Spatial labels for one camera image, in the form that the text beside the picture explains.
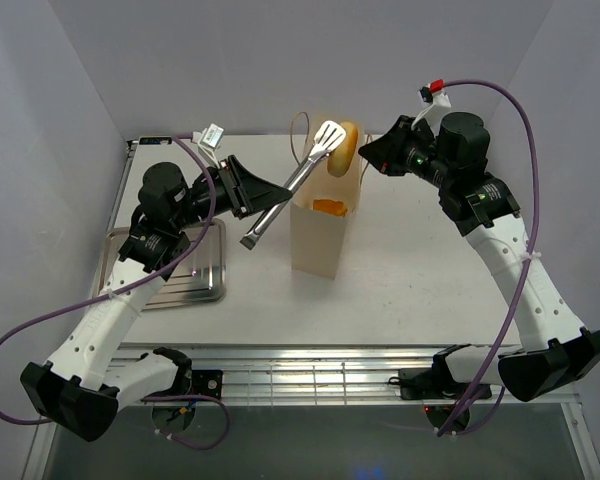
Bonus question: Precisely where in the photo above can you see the left blue table label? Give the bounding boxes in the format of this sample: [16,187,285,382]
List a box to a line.
[138,136,172,145]

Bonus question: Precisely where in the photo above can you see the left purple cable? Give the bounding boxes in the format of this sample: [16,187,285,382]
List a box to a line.
[0,134,231,451]

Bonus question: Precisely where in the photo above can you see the plain orange donut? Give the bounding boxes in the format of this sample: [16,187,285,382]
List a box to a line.
[327,121,359,178]

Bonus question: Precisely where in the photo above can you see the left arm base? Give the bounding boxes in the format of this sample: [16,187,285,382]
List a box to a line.
[151,369,224,400]

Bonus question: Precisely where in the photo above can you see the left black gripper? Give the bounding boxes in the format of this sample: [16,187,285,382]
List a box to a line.
[173,155,293,231]

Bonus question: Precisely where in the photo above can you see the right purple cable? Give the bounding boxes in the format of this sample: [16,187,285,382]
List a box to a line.
[437,78,540,439]

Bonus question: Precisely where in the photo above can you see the beige paper bag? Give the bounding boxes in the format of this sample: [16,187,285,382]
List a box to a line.
[290,114,366,279]

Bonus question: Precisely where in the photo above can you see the purple cable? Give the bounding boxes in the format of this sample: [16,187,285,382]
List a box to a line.
[0,134,231,451]
[437,78,540,439]

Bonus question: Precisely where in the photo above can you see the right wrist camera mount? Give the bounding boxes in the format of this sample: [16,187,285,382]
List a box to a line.
[411,79,452,130]

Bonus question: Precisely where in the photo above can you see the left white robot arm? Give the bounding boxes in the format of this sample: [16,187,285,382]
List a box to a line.
[20,156,292,441]

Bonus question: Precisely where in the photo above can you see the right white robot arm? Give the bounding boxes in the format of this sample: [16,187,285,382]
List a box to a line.
[359,112,600,402]

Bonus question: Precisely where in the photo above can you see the metal tongs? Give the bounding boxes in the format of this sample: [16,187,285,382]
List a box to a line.
[240,120,347,250]

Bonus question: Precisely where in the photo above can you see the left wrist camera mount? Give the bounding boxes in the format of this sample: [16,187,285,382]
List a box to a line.
[192,123,224,168]

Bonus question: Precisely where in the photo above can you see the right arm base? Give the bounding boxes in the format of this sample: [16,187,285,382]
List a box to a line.
[387,368,469,400]

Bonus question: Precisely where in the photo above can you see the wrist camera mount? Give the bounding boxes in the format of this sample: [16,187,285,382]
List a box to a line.
[192,123,224,168]
[411,79,452,130]

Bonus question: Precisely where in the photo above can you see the sesame twisted bread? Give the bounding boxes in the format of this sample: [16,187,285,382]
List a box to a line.
[312,199,348,217]

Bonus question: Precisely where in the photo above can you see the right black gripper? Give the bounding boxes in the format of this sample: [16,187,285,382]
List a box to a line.
[357,115,454,189]

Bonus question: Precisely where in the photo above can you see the steel tray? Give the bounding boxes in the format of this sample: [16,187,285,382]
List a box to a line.
[92,219,226,310]

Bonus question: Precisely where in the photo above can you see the aluminium rail frame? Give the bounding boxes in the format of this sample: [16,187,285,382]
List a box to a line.
[24,346,600,479]

